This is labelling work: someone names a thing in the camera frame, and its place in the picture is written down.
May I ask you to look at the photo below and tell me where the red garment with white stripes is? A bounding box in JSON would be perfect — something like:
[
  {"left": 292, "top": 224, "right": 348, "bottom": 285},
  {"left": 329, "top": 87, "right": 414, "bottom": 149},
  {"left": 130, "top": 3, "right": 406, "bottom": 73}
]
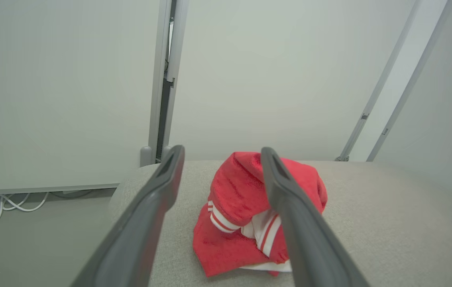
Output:
[{"left": 192, "top": 151, "right": 328, "bottom": 278}]

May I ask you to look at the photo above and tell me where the grey fabric sofa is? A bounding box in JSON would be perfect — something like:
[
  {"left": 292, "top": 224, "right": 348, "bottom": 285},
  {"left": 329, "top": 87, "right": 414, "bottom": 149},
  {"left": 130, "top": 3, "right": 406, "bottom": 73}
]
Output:
[{"left": 108, "top": 159, "right": 452, "bottom": 287}]

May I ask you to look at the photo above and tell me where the wide white partition panel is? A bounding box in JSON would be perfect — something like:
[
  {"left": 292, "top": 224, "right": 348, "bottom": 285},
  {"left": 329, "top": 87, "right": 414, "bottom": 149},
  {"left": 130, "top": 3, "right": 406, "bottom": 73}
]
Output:
[{"left": 0, "top": 0, "right": 171, "bottom": 196}]

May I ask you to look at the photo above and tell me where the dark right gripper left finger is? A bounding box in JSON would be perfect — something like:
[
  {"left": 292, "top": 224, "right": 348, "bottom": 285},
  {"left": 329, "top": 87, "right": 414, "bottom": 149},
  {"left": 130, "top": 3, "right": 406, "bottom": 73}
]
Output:
[{"left": 70, "top": 145, "right": 186, "bottom": 287}]

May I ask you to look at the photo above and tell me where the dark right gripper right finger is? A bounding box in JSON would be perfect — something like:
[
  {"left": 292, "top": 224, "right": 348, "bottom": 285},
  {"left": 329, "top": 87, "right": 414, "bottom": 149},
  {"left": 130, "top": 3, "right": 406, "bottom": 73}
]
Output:
[{"left": 261, "top": 147, "right": 371, "bottom": 287}]

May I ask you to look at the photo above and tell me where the white cable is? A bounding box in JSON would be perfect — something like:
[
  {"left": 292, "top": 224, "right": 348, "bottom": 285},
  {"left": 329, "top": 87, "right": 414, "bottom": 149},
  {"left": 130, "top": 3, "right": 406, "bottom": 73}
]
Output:
[{"left": 0, "top": 192, "right": 49, "bottom": 230}]

